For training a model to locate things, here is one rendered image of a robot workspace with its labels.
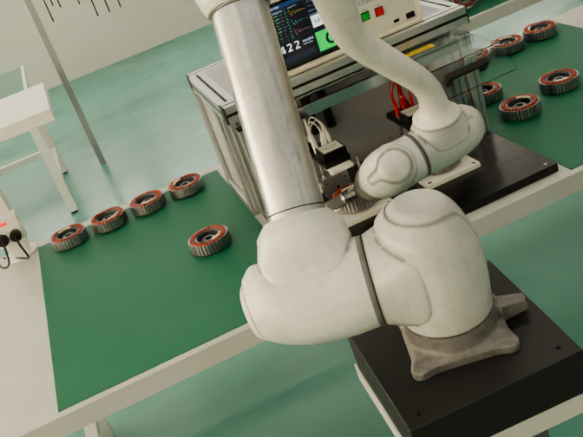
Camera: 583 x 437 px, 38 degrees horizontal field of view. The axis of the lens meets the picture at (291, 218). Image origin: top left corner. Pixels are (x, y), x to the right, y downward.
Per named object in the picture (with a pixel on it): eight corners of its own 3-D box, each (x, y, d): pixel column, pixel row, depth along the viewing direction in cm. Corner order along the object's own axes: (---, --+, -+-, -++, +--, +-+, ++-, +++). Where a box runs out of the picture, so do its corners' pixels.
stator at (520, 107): (531, 122, 227) (528, 109, 226) (494, 122, 235) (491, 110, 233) (548, 104, 234) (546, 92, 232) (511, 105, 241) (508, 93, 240)
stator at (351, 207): (385, 201, 207) (381, 188, 205) (345, 219, 205) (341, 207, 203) (367, 187, 217) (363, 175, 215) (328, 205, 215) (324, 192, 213)
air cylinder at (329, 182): (352, 187, 223) (347, 169, 220) (327, 198, 221) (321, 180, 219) (345, 181, 227) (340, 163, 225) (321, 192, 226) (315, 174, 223)
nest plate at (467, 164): (481, 166, 210) (480, 161, 209) (429, 190, 207) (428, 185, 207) (452, 150, 223) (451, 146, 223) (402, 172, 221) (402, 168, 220)
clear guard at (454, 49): (517, 69, 194) (512, 45, 192) (427, 109, 190) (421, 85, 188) (449, 47, 223) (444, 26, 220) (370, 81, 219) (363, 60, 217)
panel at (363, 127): (463, 115, 241) (439, 16, 228) (255, 209, 230) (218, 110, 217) (461, 114, 242) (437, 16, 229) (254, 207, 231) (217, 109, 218)
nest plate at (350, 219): (396, 205, 206) (395, 201, 205) (342, 230, 203) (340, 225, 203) (371, 186, 219) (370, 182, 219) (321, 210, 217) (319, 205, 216)
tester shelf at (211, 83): (469, 22, 215) (466, 5, 213) (228, 126, 204) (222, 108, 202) (396, 3, 254) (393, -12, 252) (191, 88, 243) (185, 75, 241)
